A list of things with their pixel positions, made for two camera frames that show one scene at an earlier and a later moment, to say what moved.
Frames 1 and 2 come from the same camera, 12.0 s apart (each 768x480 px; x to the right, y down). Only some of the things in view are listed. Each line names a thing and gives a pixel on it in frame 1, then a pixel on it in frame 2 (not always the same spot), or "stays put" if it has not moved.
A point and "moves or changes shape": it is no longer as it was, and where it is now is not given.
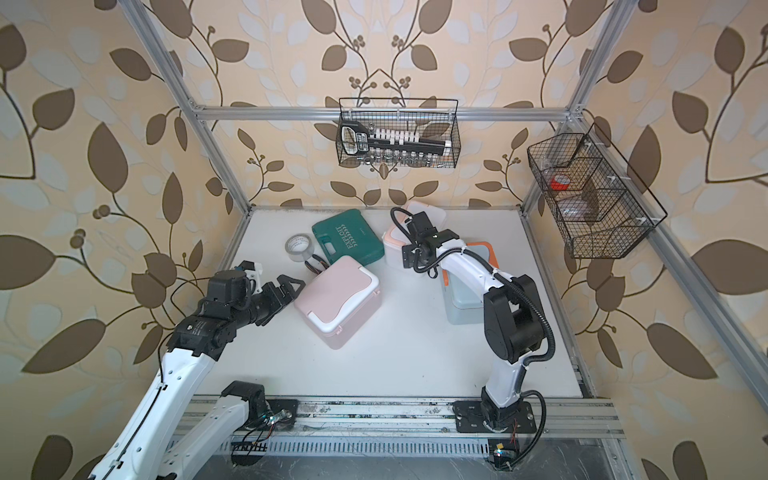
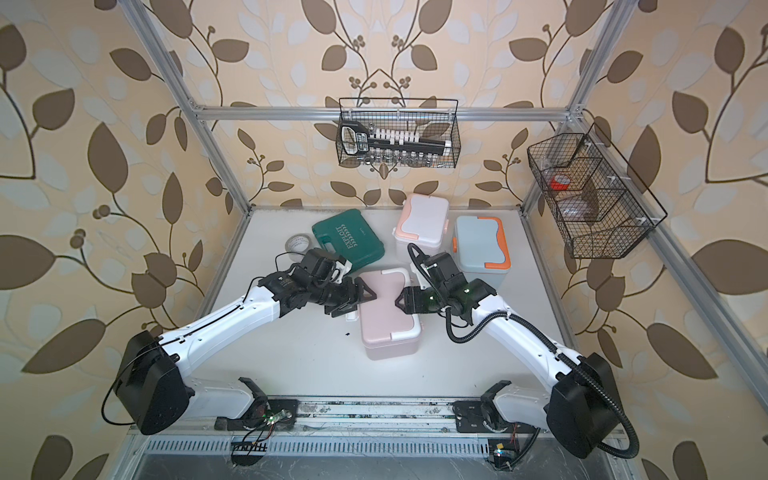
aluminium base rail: (405, 418) stays put
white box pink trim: (393, 242) moves or changes shape
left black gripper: (277, 301) -> (356, 298)
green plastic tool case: (348, 235) stays put
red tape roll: (560, 182) stays put
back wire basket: (398, 133) stays put
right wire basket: (597, 202) stays put
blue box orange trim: (460, 307) moves or changes shape
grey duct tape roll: (299, 247) stays put
